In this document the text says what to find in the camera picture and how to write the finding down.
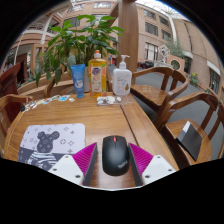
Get white sculpture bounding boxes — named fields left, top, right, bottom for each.
left=158, top=44, right=172, bottom=61

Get black computer mouse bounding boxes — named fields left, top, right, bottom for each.
left=101, top=134, right=131, bottom=177

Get blue sticker card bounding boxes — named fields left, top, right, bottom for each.
left=58, top=94, right=71, bottom=102

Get potted yellow flowers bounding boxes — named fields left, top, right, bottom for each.
left=189, top=72, right=200, bottom=87

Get clear plastic packet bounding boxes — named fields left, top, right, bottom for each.
left=96, top=95, right=129, bottom=107

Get yellow dish soap bottle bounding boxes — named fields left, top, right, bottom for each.
left=87, top=49, right=109, bottom=98

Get dark red wooden lectern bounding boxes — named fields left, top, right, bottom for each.
left=0, top=61, right=23, bottom=98

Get blue tube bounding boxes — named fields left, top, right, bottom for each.
left=69, top=63, right=87, bottom=99

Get grey bear-print mouse pad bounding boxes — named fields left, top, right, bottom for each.
left=17, top=123, right=87, bottom=172

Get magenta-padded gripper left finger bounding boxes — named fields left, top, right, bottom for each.
left=48, top=142, right=99, bottom=187

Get wooden armchair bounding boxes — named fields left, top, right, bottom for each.
left=0, top=93, right=34, bottom=158
left=154, top=91, right=224, bottom=169
left=129, top=65, right=190, bottom=114
left=43, top=73, right=88, bottom=98

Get green plant in white pot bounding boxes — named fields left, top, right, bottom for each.
left=34, top=14, right=125, bottom=94

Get black notebook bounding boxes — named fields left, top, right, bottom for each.
left=175, top=120, right=203, bottom=163

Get white pump bottle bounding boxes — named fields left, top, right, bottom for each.
left=112, top=54, right=133, bottom=97

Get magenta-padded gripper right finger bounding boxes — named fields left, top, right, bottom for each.
left=127, top=142, right=177, bottom=187

